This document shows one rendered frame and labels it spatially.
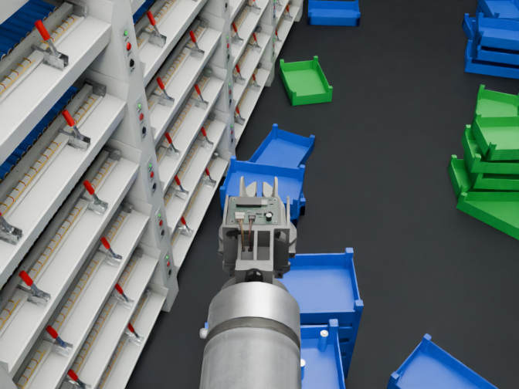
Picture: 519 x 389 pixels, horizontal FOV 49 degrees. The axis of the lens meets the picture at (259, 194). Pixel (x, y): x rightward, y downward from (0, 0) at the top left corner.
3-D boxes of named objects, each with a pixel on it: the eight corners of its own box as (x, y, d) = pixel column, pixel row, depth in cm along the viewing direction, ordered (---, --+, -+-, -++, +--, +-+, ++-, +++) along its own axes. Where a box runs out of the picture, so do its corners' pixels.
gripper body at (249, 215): (292, 191, 63) (294, 273, 54) (289, 246, 69) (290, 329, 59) (223, 190, 63) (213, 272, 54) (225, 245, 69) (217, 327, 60)
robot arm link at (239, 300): (298, 373, 56) (201, 371, 57) (297, 333, 60) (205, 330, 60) (303, 317, 51) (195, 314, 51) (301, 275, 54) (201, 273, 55)
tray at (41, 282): (137, 175, 151) (144, 139, 141) (9, 383, 109) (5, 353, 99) (66, 146, 150) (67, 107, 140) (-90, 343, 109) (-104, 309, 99)
